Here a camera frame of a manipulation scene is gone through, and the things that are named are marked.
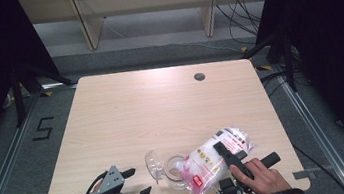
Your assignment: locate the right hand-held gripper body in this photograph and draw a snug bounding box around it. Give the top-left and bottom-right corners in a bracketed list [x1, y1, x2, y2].
[211, 150, 287, 194]

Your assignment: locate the black metal stand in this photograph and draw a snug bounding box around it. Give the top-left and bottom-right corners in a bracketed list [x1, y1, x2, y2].
[7, 55, 80, 130]
[238, 29, 300, 99]

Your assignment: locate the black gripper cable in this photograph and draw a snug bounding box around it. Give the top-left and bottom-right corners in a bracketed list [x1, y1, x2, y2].
[76, 170, 111, 194]

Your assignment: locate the grey tape strip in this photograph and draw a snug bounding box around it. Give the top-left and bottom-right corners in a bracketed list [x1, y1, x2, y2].
[292, 168, 317, 182]

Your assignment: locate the person's right hand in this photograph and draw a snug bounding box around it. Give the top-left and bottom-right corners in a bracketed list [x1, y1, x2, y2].
[228, 153, 300, 194]

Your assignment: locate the white floor cable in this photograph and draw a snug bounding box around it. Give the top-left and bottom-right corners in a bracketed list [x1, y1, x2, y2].
[103, 0, 243, 71]

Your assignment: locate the clear jar lid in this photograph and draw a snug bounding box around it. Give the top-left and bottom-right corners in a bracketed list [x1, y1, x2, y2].
[143, 148, 169, 186]

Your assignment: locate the red and white plastic bag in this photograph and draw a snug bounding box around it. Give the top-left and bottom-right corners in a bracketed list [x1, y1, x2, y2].
[172, 124, 261, 194]

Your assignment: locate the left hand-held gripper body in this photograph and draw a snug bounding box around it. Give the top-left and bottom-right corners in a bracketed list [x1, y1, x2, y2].
[92, 161, 140, 194]

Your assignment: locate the black floor cable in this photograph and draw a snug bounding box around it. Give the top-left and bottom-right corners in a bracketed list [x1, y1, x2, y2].
[291, 137, 344, 194]

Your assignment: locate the bundle of black cables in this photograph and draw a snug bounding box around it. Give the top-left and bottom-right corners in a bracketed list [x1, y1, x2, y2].
[215, 0, 267, 50]

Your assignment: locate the grey round table grommet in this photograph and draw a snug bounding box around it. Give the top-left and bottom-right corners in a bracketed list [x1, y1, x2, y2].
[193, 71, 207, 83]

